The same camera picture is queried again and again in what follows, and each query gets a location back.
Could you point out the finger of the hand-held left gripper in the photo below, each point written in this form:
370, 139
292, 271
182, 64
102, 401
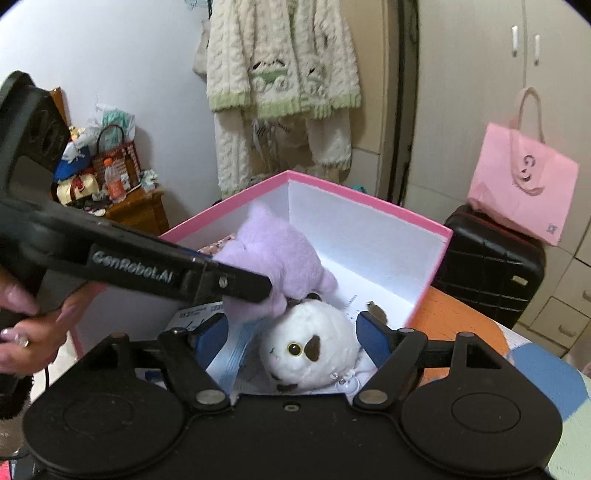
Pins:
240, 284

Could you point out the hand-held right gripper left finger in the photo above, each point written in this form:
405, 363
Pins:
210, 341

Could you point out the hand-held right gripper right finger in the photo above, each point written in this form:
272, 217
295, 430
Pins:
374, 337

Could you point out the large blue white wipes pack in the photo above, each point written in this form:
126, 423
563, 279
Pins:
235, 355

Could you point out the purple plush toy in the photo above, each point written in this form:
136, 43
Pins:
277, 249

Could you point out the white brown-patched plush toy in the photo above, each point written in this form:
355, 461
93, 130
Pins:
318, 318

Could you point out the pink cardboard box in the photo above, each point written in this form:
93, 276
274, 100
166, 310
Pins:
369, 240

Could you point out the person's left hand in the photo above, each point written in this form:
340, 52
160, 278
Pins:
32, 341

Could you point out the wooden nightstand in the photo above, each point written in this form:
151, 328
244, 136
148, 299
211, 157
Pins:
138, 212

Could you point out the orange drink bottle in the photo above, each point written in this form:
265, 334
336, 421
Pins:
114, 184

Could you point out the woven basket bag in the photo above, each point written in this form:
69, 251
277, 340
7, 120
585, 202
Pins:
124, 157

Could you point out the black suitcase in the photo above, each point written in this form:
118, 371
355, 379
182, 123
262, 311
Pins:
489, 267

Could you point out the white teal plastic bag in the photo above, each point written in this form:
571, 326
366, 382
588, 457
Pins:
115, 117

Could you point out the patchwork blanket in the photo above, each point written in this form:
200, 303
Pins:
545, 369

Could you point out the pink tote bag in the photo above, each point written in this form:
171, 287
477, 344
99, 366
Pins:
521, 184

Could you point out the beige canvas tote bag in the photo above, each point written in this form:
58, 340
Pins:
201, 55

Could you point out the beige leaning board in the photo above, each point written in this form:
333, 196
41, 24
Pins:
374, 92

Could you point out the white fluffy cardigan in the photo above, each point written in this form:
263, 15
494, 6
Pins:
277, 46

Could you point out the grey wardrobe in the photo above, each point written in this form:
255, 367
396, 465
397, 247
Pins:
461, 92

